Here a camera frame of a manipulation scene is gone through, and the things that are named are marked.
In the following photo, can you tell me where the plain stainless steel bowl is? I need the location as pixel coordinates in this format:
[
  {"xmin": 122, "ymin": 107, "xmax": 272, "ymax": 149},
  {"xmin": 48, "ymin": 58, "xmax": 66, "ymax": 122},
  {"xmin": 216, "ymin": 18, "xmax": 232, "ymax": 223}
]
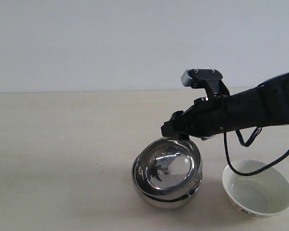
[{"xmin": 131, "ymin": 152, "xmax": 203, "ymax": 209}]

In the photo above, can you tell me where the white ceramic patterned bowl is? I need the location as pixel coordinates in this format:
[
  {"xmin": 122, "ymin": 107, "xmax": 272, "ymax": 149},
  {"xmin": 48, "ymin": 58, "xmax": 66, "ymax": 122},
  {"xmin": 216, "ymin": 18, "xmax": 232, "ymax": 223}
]
[{"xmin": 221, "ymin": 165, "xmax": 289, "ymax": 218}]

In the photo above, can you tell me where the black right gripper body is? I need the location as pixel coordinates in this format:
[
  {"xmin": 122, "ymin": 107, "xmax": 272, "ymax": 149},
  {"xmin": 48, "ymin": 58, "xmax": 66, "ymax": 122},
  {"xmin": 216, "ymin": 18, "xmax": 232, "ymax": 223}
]
[{"xmin": 175, "ymin": 96, "xmax": 225, "ymax": 140}]

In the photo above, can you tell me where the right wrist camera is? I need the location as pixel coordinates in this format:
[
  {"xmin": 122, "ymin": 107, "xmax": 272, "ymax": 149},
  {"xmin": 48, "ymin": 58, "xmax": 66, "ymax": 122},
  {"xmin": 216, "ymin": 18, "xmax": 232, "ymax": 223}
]
[{"xmin": 181, "ymin": 69, "xmax": 223, "ymax": 98}]

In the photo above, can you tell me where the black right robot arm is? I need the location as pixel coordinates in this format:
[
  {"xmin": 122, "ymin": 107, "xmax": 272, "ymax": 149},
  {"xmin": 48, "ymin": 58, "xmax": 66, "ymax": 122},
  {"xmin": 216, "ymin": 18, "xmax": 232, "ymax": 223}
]
[{"xmin": 161, "ymin": 69, "xmax": 289, "ymax": 139}]

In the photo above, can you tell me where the ribbed stainless steel bowl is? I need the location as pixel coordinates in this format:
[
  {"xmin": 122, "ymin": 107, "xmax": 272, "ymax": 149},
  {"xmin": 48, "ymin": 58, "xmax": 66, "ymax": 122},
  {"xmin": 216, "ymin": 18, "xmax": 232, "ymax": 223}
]
[{"xmin": 132, "ymin": 137, "xmax": 203, "ymax": 201}]

